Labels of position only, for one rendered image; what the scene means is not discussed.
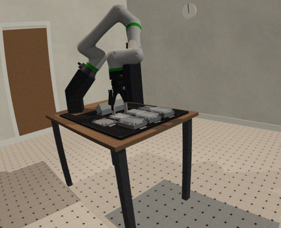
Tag white operator panel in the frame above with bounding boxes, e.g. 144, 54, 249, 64
96, 99, 124, 115

